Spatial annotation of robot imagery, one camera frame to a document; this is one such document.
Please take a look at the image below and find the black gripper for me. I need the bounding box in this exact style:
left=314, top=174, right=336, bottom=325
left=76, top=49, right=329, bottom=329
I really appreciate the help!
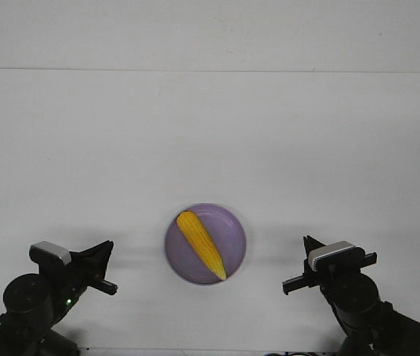
left=282, top=235, right=378, bottom=295
left=39, top=240, right=118, bottom=308

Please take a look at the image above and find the purple round plate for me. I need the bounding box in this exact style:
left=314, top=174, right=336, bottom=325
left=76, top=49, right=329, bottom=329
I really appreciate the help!
left=164, top=203, right=246, bottom=286

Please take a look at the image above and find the yellow corn cob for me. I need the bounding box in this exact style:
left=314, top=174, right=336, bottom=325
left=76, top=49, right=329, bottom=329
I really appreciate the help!
left=177, top=211, right=227, bottom=280

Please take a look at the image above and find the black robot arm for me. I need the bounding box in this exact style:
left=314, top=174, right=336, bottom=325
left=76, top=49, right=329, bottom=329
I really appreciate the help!
left=282, top=236, right=420, bottom=355
left=0, top=240, right=118, bottom=355

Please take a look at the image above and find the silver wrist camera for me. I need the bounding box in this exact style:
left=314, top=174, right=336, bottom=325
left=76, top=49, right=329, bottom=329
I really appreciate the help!
left=307, top=241, right=365, bottom=271
left=29, top=241, right=72, bottom=266

